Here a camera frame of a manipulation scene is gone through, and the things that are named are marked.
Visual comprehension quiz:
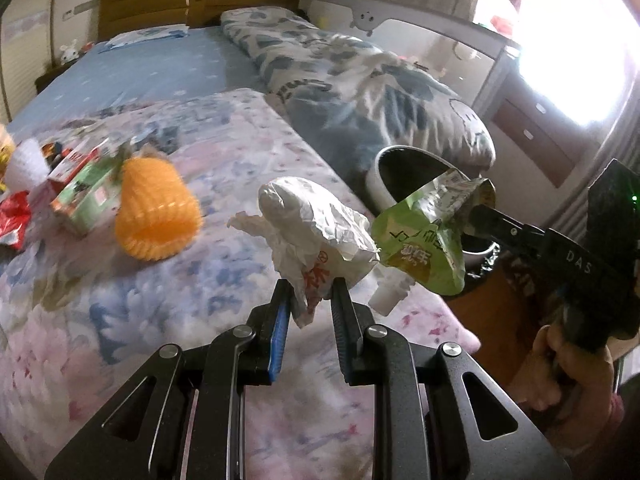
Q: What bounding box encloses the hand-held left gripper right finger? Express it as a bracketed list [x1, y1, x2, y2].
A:
[330, 276, 573, 480]

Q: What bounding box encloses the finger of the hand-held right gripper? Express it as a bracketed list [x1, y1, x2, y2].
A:
[462, 203, 548, 261]

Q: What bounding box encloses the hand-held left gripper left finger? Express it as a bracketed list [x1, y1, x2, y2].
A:
[44, 279, 291, 480]

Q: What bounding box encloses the green spouted drink pouch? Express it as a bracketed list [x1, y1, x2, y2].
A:
[369, 169, 496, 317]

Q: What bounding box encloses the white paper wrapper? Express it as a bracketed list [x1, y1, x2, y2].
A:
[227, 176, 382, 330]

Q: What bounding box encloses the white round trash bin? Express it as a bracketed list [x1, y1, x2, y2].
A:
[364, 145, 501, 281]

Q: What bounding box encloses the orange foam fruit net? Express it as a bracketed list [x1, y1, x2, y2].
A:
[114, 156, 203, 262]

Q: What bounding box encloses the white and red milk carton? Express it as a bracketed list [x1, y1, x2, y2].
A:
[47, 137, 113, 182]

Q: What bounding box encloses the person's right hand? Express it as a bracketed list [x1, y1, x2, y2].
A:
[520, 325, 622, 442]

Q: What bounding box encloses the wooden dresser with drawers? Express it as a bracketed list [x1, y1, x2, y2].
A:
[487, 67, 608, 191]

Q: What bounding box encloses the floral pastel blanket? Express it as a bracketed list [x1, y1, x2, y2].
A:
[0, 87, 481, 480]

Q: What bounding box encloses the cartoon print quilt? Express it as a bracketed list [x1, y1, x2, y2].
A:
[220, 6, 497, 196]

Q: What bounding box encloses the green drink carton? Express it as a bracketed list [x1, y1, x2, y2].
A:
[50, 152, 126, 238]

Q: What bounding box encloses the light blue bedsheet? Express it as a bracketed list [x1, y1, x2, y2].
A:
[10, 25, 281, 131]

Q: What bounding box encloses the red plastic wrapper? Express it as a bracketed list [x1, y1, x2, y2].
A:
[0, 192, 33, 251]

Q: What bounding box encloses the white foam fruit net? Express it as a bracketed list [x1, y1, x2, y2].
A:
[5, 139, 51, 192]

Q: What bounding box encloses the blue and white pillow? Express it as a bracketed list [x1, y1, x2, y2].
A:
[97, 24, 191, 54]

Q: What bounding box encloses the yellow snack packet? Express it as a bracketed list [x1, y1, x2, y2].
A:
[0, 125, 16, 196]

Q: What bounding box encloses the dark wooden nightstand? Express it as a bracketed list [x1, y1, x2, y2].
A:
[34, 62, 68, 95]

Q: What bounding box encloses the wooden bed headboard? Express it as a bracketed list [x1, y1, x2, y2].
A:
[96, 0, 304, 43]

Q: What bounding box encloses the cream sliding door wardrobe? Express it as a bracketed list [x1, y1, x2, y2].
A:
[0, 0, 56, 126]

